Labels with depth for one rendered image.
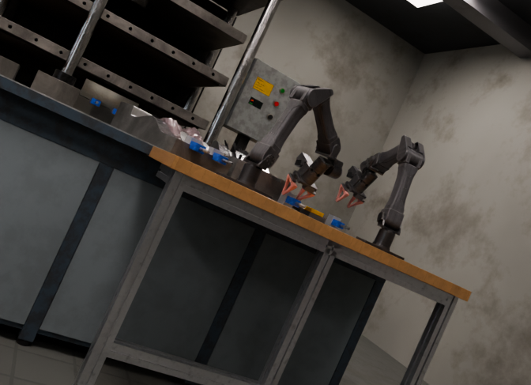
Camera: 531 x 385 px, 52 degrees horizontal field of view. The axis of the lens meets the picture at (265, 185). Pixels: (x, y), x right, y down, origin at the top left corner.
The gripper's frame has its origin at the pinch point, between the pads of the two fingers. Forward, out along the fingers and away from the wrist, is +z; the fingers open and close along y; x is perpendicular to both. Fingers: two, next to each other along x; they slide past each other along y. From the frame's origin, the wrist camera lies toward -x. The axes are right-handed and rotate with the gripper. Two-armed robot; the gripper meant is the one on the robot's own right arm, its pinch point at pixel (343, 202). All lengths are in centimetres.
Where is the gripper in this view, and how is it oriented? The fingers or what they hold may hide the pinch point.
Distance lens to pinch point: 250.7
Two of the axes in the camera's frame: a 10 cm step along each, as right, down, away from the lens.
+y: -7.5, -3.6, -5.6
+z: -6.2, 6.8, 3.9
